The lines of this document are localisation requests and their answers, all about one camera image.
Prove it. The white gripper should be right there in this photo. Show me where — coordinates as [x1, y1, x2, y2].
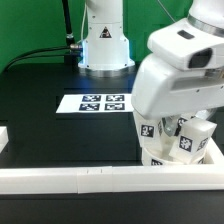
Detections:
[131, 54, 224, 136]

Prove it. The white round stool seat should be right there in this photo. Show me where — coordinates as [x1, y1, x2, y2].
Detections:
[141, 148, 206, 166]

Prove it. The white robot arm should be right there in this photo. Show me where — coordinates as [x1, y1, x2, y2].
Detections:
[79, 0, 224, 120]

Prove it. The white front fence bar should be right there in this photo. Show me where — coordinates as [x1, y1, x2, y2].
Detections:
[0, 165, 224, 195]

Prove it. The white marker tag sheet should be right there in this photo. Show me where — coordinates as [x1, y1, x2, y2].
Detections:
[56, 93, 133, 113]

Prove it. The white left fence bar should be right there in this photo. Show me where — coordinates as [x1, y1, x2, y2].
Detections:
[0, 126, 8, 153]

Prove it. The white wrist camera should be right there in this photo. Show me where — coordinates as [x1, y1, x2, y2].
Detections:
[147, 19, 224, 70]

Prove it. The thin white cable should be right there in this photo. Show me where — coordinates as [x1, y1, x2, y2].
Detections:
[156, 0, 177, 24]

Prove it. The black cable bundle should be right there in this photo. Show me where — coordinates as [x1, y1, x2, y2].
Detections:
[1, 46, 83, 73]

